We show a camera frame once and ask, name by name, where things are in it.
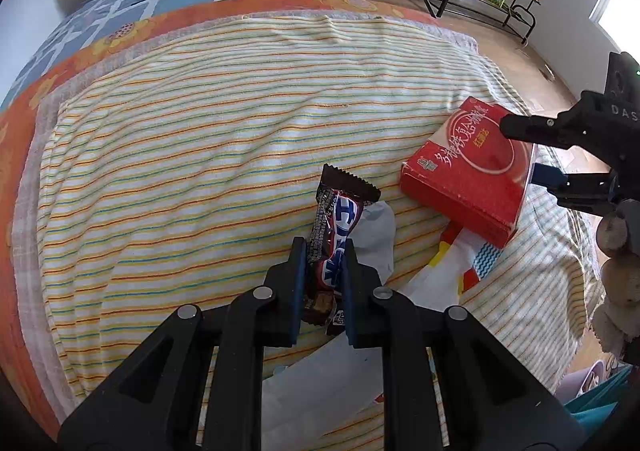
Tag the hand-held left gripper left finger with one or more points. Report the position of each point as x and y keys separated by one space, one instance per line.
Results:
x=299 y=281

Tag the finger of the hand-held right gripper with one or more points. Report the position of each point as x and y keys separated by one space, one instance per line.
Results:
x=550 y=131
x=550 y=178

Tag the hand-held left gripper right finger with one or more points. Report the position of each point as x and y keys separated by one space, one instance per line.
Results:
x=348 y=291

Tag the chocolate bar wrapper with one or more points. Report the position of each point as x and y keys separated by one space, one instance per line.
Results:
x=340 y=226

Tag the red cardboard box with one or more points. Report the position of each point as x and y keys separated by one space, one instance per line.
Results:
x=465 y=176

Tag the person's right hand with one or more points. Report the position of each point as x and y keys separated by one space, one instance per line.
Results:
x=617 y=281

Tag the window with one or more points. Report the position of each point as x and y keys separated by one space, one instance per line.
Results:
x=620 y=16

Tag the striped yellow towel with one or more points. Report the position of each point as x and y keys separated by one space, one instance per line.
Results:
x=200 y=156

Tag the orange floral blanket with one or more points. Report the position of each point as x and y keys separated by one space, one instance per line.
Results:
x=25 y=281

